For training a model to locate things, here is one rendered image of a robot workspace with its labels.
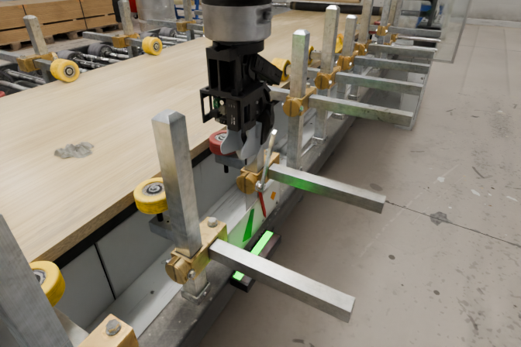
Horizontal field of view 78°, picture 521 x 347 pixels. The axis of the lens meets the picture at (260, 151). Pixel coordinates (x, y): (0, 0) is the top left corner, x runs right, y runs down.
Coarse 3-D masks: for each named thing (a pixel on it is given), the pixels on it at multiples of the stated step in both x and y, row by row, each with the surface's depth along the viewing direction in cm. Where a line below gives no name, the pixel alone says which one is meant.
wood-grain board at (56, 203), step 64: (128, 64) 143; (192, 64) 143; (320, 64) 152; (0, 128) 90; (64, 128) 90; (128, 128) 90; (192, 128) 90; (0, 192) 65; (64, 192) 65; (128, 192) 65
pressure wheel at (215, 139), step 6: (216, 132) 86; (222, 132) 86; (210, 138) 83; (216, 138) 84; (222, 138) 84; (210, 144) 83; (216, 144) 81; (210, 150) 84; (216, 150) 82; (228, 168) 89
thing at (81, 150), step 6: (72, 144) 78; (78, 144) 79; (84, 144) 80; (90, 144) 80; (60, 150) 77; (66, 150) 78; (72, 150) 78; (78, 150) 77; (84, 150) 77; (90, 150) 79; (60, 156) 76; (66, 156) 76; (72, 156) 76; (78, 156) 76; (84, 156) 76
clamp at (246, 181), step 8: (264, 152) 84; (272, 152) 84; (264, 160) 81; (272, 160) 81; (240, 176) 76; (248, 176) 75; (256, 176) 76; (240, 184) 77; (248, 184) 75; (248, 192) 77
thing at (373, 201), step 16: (224, 160) 86; (240, 160) 83; (272, 176) 80; (288, 176) 78; (304, 176) 77; (320, 192) 75; (336, 192) 73; (352, 192) 72; (368, 192) 72; (368, 208) 71
